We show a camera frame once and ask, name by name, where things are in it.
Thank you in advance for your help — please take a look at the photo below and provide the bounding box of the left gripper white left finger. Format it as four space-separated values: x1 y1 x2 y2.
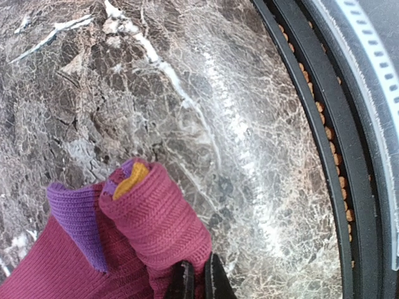
165 260 195 299

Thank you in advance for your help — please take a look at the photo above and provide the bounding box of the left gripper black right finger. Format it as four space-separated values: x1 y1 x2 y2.
204 253 237 299

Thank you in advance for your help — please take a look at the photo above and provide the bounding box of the maroon striped sock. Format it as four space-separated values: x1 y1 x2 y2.
1 158 212 298

